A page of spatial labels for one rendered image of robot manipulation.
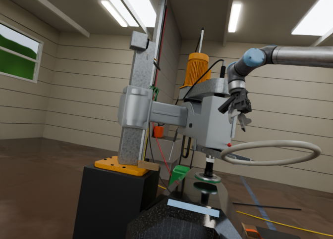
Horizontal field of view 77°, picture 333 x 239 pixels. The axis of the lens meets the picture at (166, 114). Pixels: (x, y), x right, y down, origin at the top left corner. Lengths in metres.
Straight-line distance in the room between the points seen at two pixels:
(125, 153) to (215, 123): 0.94
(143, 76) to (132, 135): 0.60
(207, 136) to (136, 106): 0.76
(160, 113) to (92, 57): 6.26
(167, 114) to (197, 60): 0.71
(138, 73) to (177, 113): 0.59
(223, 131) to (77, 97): 6.95
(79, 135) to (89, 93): 1.54
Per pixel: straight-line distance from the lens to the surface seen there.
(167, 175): 4.77
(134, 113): 2.05
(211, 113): 1.71
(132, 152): 2.16
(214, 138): 1.74
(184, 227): 1.35
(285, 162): 1.48
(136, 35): 2.16
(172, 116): 2.26
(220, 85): 1.75
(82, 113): 8.05
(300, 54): 1.14
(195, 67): 2.44
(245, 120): 1.17
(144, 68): 2.19
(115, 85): 7.55
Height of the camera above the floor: 1.27
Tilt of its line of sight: 2 degrees up
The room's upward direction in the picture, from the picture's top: 9 degrees clockwise
